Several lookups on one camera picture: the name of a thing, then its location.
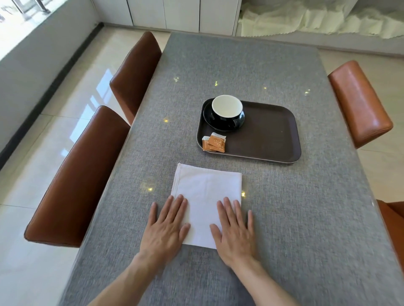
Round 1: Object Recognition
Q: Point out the person's right hand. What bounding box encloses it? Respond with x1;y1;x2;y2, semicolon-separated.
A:
209;197;261;269

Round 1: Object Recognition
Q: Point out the person's left hand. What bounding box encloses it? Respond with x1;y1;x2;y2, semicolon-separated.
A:
139;194;191;264

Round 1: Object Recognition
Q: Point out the white cloth napkin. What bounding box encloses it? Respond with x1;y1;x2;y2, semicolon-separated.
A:
171;163;242;250

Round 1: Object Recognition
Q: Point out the person's right forearm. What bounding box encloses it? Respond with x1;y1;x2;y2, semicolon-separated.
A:
226;261;301;306

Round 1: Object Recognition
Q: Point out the person's left forearm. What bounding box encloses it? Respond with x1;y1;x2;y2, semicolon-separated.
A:
85;252;175;306

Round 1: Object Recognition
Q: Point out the grey tablecloth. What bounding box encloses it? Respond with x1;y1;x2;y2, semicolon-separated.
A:
58;32;404;306

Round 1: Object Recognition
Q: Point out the brown leather chair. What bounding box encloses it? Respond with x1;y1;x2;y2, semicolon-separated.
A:
109;31;162;126
328;61;394;149
376;199;404;247
24;106;131;248

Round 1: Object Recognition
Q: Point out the dark brown serving tray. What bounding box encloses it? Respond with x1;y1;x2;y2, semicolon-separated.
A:
196;98;302;164

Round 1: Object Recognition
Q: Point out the black saucer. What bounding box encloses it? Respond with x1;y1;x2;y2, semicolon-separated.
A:
203;102;245;132

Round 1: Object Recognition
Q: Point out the black cup with white inside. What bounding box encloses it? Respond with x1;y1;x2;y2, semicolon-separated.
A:
211;95;244;120

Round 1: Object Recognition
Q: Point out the white cabinet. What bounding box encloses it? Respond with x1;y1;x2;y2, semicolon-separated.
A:
92;0;242;37

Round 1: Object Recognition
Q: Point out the white sheer curtain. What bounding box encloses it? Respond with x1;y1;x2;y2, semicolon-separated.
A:
237;0;404;40

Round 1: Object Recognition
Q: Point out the metal railing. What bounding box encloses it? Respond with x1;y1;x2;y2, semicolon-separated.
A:
0;0;52;22

